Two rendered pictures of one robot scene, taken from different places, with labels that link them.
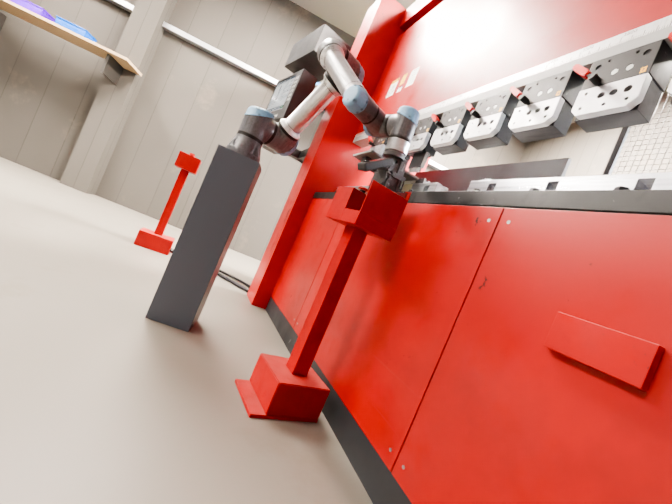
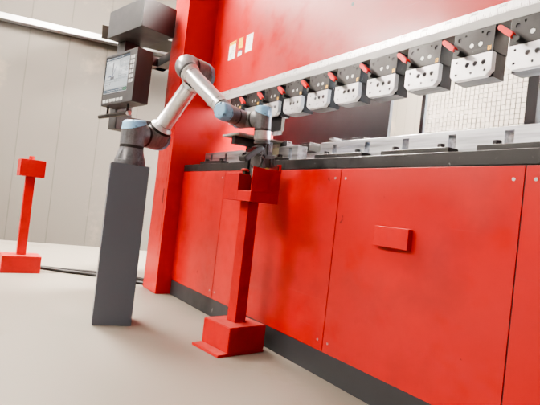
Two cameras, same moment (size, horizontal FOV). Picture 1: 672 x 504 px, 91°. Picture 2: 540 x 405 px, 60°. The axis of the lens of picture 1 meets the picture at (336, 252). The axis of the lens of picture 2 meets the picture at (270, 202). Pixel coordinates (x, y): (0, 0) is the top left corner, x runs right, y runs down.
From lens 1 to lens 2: 1.00 m
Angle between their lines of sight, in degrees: 10
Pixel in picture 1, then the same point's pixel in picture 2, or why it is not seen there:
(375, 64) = (206, 24)
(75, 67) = not seen: outside the picture
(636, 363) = (403, 239)
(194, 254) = (117, 259)
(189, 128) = not seen: outside the picture
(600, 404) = (398, 263)
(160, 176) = not seen: outside the picture
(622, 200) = (389, 161)
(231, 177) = (129, 186)
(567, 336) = (381, 236)
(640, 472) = (413, 284)
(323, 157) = (182, 128)
